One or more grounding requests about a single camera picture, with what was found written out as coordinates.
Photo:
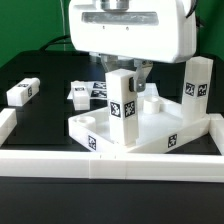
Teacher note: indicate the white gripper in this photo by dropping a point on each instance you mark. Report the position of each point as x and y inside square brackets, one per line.
[155, 30]

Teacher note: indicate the white desk top tray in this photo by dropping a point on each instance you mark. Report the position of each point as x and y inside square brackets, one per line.
[158, 133]

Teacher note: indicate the fiducial marker sheet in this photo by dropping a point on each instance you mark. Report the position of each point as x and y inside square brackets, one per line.
[98, 90]

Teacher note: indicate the white right fence block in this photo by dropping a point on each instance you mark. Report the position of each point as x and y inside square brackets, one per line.
[216, 130]

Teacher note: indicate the white fence block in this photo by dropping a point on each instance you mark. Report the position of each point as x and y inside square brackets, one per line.
[216, 130]
[8, 121]

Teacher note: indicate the white left fence block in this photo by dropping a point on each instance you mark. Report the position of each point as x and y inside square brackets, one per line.
[8, 121]

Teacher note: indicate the white front fence bar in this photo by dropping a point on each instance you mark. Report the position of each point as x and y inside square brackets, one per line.
[56, 164]

